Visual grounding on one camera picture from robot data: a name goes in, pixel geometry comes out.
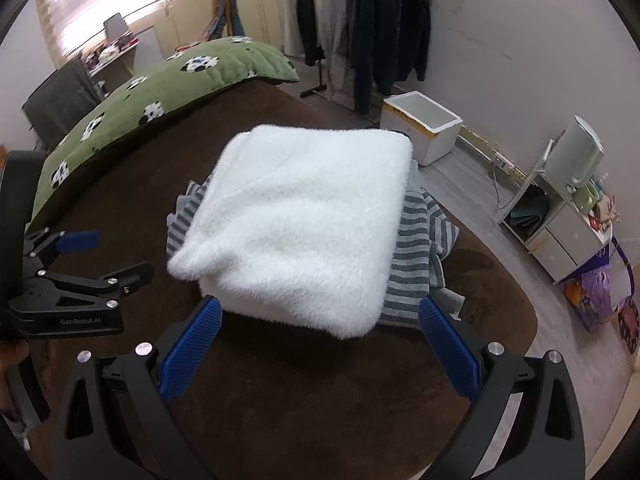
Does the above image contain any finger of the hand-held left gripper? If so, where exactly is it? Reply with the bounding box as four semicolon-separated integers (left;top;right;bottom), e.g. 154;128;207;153
25;226;102;262
30;261;157;307

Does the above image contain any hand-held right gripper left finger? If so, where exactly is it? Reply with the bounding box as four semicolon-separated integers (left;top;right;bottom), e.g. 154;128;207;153
50;295;224;480

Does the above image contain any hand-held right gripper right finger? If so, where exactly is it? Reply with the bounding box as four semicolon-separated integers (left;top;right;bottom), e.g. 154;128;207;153
417;296;586;480

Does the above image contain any white fuzzy cardigan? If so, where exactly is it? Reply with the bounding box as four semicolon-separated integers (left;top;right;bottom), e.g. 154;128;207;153
167;125;415;340

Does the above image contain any chair draped with clothes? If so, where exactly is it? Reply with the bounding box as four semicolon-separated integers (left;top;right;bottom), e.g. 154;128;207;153
210;0;247;43

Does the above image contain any black clothes rack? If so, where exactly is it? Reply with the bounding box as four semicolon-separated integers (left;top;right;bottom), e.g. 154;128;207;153
300;57;332;100

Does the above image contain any row of hanging clothes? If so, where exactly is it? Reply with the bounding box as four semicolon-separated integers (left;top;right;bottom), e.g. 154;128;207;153
282;0;433;116

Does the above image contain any black chair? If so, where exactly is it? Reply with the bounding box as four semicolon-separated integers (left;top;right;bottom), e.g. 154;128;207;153
22;57;107;147

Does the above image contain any grey striped garment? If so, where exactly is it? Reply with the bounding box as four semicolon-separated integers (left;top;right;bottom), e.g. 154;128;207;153
166;160;466;331

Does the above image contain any purple printed bag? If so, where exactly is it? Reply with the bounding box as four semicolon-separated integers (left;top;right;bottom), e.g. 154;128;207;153
562;240;633;333

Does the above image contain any folded dark green cloth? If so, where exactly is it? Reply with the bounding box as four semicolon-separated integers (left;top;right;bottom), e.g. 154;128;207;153
510;192;549;234

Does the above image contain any white low cabinet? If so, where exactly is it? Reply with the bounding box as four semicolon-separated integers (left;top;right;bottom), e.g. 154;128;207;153
500;160;617;286

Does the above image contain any green cow-print quilt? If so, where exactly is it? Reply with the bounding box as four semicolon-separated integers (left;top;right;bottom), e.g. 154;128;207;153
25;36;300;233

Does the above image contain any dark orange printed bag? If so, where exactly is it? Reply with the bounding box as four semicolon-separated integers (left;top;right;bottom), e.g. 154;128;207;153
615;295;640;357

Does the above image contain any white desk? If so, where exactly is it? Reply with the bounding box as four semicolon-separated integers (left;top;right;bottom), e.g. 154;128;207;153
85;25;167;92

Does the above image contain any green mug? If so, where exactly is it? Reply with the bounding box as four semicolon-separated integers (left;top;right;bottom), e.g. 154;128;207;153
572;182;601;212

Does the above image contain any window blind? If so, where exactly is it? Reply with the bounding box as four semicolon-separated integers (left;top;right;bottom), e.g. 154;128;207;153
35;0;168;68

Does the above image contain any white foam box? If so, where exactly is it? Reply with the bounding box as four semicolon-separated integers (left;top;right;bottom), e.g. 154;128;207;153
380;91;463;167

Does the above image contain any white electric kettle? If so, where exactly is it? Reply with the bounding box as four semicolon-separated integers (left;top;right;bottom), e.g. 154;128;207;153
542;115;606;196

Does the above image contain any white cable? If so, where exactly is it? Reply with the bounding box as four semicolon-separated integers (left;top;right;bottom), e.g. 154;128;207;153
491;165;507;211

